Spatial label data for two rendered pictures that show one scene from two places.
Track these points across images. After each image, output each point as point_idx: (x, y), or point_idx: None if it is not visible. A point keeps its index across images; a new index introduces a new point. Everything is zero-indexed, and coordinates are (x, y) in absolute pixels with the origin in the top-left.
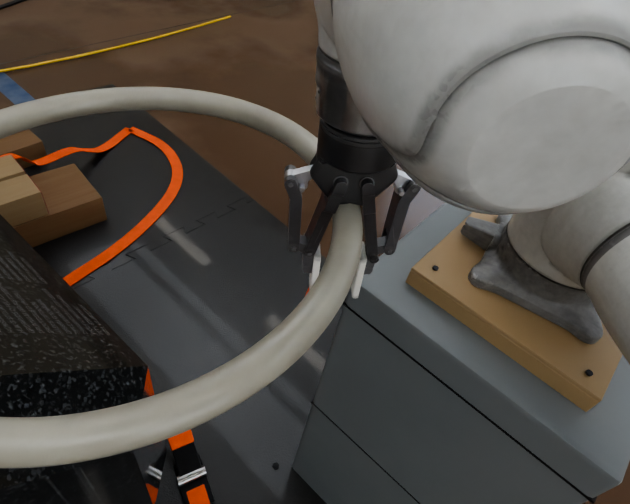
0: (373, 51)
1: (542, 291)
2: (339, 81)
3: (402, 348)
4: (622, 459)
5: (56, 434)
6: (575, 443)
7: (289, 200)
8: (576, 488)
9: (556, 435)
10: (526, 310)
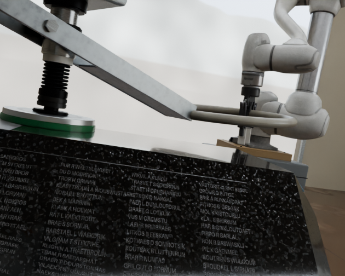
0: (301, 55)
1: (263, 141)
2: (258, 75)
3: None
4: (304, 164)
5: (293, 118)
6: (297, 164)
7: (239, 112)
8: (303, 177)
9: (294, 164)
10: (263, 149)
